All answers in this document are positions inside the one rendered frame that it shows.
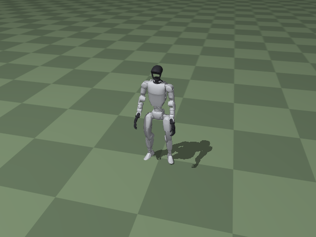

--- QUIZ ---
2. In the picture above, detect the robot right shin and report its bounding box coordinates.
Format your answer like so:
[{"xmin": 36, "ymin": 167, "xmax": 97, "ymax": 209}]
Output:
[{"xmin": 145, "ymin": 137, "xmax": 154, "ymax": 154}]

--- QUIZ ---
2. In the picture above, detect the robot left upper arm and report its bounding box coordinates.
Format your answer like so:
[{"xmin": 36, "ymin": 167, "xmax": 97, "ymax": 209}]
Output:
[{"xmin": 165, "ymin": 83, "xmax": 175, "ymax": 107}]

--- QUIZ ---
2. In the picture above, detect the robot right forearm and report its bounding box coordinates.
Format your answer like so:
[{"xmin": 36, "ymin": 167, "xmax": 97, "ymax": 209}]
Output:
[{"xmin": 136, "ymin": 96, "xmax": 144, "ymax": 116}]

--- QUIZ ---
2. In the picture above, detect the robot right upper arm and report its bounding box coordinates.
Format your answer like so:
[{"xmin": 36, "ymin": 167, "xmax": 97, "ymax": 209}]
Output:
[{"xmin": 140, "ymin": 80, "xmax": 149, "ymax": 102}]

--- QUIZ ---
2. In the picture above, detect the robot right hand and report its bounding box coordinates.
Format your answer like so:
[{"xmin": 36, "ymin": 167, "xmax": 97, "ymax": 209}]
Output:
[{"xmin": 134, "ymin": 113, "xmax": 140, "ymax": 129}]

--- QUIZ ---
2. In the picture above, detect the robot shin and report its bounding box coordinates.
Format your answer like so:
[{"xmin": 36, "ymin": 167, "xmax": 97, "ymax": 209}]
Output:
[
  {"xmin": 145, "ymin": 137, "xmax": 154, "ymax": 154},
  {"xmin": 166, "ymin": 140, "xmax": 172, "ymax": 155}
]

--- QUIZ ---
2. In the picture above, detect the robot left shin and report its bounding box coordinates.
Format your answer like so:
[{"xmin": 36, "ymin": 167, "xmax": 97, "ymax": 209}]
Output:
[{"xmin": 166, "ymin": 140, "xmax": 172, "ymax": 155}]

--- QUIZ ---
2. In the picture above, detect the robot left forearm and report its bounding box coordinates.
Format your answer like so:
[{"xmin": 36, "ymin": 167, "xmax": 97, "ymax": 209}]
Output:
[{"xmin": 169, "ymin": 102, "xmax": 176, "ymax": 122}]

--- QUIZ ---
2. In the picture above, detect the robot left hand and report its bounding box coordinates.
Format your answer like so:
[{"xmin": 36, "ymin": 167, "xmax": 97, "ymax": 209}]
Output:
[{"xmin": 170, "ymin": 119, "xmax": 175, "ymax": 136}]

